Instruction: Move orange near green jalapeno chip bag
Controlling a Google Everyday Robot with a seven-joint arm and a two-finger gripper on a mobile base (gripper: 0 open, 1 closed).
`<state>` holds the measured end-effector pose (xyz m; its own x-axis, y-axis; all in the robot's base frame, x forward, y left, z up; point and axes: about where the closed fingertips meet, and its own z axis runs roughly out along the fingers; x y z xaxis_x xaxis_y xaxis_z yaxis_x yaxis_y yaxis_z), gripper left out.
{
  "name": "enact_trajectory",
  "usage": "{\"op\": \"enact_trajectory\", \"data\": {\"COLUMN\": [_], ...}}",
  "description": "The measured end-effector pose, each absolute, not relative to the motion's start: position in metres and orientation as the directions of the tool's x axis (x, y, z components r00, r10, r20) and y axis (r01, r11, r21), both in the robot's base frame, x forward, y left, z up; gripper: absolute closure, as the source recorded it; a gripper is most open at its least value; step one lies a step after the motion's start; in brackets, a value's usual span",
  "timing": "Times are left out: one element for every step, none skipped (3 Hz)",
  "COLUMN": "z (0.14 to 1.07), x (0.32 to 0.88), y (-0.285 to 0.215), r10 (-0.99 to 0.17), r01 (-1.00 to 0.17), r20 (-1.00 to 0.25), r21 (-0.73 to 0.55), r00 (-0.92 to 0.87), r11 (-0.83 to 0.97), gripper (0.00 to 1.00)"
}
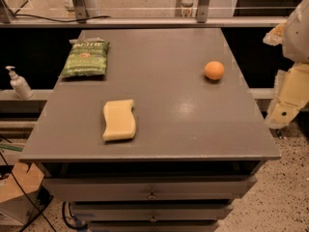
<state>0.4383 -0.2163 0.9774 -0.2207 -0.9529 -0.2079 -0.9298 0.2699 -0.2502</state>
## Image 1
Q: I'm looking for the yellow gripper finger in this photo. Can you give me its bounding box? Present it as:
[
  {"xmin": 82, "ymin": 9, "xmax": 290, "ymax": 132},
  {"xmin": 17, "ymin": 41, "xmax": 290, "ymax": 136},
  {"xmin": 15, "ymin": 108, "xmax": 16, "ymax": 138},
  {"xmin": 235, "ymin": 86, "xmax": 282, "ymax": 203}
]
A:
[
  {"xmin": 263, "ymin": 21, "xmax": 286, "ymax": 46},
  {"xmin": 266, "ymin": 63, "xmax": 309, "ymax": 129}
]

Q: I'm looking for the orange fruit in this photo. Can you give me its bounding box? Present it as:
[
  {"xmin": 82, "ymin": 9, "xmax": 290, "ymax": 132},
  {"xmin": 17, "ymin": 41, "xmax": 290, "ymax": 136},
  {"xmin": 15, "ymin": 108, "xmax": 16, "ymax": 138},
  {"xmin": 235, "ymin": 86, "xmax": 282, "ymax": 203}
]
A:
[{"xmin": 204, "ymin": 61, "xmax": 224, "ymax": 80}]

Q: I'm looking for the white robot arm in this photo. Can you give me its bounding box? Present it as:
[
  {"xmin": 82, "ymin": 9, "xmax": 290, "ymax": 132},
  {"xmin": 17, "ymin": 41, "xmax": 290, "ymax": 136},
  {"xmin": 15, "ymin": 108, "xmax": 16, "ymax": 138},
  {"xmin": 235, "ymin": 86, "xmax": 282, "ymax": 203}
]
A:
[{"xmin": 263, "ymin": 0, "xmax": 309, "ymax": 129}]

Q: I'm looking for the green jalapeno chip bag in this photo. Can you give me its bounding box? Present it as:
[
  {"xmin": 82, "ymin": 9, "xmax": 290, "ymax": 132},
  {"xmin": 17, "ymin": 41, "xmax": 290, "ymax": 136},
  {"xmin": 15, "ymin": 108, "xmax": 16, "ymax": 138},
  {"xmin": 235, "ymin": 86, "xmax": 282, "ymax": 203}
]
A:
[{"xmin": 60, "ymin": 38, "xmax": 109, "ymax": 77}]

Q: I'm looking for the grey drawer cabinet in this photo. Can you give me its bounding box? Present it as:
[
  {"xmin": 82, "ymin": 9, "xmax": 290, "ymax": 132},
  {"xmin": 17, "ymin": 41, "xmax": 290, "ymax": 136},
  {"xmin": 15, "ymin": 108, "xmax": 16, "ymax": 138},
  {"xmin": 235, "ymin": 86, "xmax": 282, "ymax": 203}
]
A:
[{"xmin": 21, "ymin": 28, "xmax": 280, "ymax": 232}]

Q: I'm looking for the yellow sponge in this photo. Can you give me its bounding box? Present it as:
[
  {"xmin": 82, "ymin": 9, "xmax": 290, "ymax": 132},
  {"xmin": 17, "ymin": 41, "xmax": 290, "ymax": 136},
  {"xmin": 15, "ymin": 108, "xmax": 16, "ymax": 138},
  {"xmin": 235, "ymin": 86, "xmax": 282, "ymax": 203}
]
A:
[{"xmin": 102, "ymin": 100, "xmax": 136, "ymax": 142}]

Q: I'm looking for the white pump soap bottle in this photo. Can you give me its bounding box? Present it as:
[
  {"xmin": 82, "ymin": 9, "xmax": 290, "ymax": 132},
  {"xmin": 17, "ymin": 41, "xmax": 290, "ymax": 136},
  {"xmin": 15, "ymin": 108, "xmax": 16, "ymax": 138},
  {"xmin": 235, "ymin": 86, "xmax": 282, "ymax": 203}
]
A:
[{"xmin": 6, "ymin": 66, "xmax": 33, "ymax": 100}]

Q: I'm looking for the cardboard box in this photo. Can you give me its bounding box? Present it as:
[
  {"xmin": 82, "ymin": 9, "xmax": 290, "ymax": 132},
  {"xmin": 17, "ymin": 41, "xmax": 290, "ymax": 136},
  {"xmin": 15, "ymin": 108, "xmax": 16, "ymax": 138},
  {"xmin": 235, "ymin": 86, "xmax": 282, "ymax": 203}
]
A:
[{"xmin": 0, "ymin": 162, "xmax": 44, "ymax": 226}]

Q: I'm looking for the metal rail frame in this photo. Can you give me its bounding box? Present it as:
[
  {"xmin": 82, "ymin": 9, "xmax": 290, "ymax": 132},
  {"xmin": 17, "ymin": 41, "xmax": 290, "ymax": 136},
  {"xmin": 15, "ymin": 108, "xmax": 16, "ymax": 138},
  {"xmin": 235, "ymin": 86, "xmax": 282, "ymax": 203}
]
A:
[{"xmin": 1, "ymin": 0, "xmax": 288, "ymax": 27}]

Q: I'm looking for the black cable on rail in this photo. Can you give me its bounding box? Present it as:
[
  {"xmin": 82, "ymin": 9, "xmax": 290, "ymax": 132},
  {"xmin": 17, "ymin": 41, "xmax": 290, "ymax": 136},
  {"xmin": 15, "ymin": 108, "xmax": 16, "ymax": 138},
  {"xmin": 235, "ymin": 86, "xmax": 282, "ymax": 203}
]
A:
[{"xmin": 13, "ymin": 13, "xmax": 112, "ymax": 23}]

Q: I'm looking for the black cable on floor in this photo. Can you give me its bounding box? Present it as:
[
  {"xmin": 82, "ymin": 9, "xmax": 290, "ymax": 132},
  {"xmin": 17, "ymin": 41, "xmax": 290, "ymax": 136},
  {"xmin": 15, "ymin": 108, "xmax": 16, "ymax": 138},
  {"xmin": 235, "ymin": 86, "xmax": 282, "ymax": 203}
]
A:
[{"xmin": 0, "ymin": 152, "xmax": 59, "ymax": 232}]

